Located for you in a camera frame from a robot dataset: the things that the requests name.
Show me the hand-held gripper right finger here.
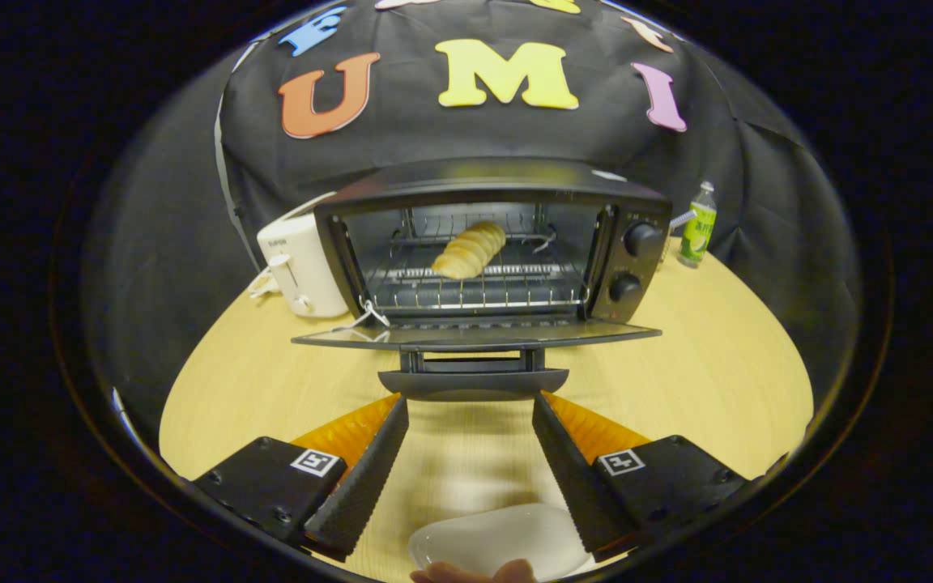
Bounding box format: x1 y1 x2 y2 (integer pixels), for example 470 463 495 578
531 391 759 565

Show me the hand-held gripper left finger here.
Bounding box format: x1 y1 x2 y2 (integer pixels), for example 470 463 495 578
191 394 411 564

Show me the white plate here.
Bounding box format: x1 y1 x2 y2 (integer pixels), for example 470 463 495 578
407 503 597 582

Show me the spiral bread roll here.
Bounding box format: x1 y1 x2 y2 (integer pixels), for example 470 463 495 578
431 220 508 281

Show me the black toaster oven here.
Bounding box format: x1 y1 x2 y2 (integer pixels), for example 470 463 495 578
292 158 674 403

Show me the white pop-up toaster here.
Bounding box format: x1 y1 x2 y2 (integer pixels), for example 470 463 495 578
256 192 351 319

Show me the green drink bottle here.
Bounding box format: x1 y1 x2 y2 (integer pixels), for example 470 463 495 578
677 181 718 269

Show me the black backdrop cloth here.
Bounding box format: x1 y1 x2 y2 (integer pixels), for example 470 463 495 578
82 0 864 438

